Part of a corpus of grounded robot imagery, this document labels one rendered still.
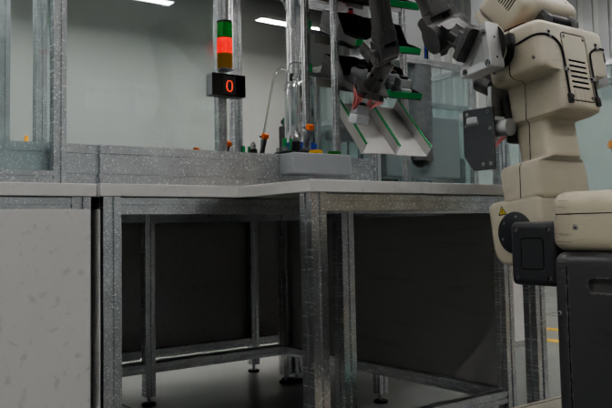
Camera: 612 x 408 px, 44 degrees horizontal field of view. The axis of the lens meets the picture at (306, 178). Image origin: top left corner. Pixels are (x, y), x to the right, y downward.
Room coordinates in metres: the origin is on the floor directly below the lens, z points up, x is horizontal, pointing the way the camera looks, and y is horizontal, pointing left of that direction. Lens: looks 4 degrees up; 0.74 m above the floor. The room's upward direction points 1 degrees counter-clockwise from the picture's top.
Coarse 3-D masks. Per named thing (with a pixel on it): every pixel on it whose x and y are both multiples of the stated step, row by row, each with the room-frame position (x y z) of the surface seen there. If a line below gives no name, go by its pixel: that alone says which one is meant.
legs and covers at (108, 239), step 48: (96, 240) 1.78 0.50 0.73; (144, 240) 3.28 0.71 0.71; (288, 240) 3.72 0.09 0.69; (336, 240) 2.22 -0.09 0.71; (384, 240) 3.18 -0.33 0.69; (432, 240) 2.96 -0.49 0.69; (480, 240) 2.77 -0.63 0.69; (96, 288) 1.78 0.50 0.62; (144, 288) 3.28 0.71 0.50; (288, 288) 3.72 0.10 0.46; (336, 288) 2.22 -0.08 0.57; (384, 288) 3.19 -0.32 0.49; (432, 288) 2.97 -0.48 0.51; (480, 288) 2.77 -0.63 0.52; (96, 336) 1.78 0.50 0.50; (144, 336) 3.29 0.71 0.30; (288, 336) 3.72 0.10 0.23; (336, 336) 2.22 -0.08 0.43; (384, 336) 3.19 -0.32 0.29; (432, 336) 2.97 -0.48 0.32; (480, 336) 2.78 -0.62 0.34; (96, 384) 1.78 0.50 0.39; (144, 384) 3.29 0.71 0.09; (336, 384) 2.23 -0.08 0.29; (432, 384) 2.91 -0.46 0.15; (480, 384) 2.73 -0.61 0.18
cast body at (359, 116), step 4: (360, 104) 2.41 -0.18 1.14; (364, 104) 2.41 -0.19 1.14; (356, 108) 2.40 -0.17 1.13; (360, 108) 2.40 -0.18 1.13; (364, 108) 2.41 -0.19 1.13; (368, 108) 2.41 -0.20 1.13; (352, 112) 2.42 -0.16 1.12; (356, 112) 2.40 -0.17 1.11; (360, 112) 2.40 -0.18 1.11; (364, 112) 2.41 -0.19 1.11; (368, 112) 2.41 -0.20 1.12; (352, 116) 2.42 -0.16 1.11; (356, 116) 2.39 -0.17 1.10; (360, 116) 2.39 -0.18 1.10; (364, 116) 2.40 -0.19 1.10; (352, 120) 2.41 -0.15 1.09; (356, 120) 2.39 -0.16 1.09; (360, 120) 2.39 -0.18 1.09; (364, 120) 2.40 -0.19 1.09; (368, 120) 2.40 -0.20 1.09; (360, 124) 2.42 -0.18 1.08; (364, 124) 2.40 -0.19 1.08
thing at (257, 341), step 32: (128, 224) 3.66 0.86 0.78; (160, 224) 3.76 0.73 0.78; (192, 224) 3.86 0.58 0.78; (224, 224) 3.97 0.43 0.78; (256, 224) 4.03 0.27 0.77; (128, 256) 3.66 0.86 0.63; (160, 256) 3.76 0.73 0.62; (192, 256) 3.86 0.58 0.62; (224, 256) 3.97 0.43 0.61; (256, 256) 4.03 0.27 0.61; (128, 288) 3.66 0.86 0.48; (160, 288) 3.76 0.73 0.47; (192, 288) 3.86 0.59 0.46; (224, 288) 3.97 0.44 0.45; (256, 288) 4.03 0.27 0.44; (128, 320) 3.66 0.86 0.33; (160, 320) 3.75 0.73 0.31; (192, 320) 3.86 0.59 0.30; (224, 320) 3.97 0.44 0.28; (256, 320) 4.03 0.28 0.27; (128, 352) 3.61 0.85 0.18; (160, 352) 3.71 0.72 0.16; (192, 352) 3.81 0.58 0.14
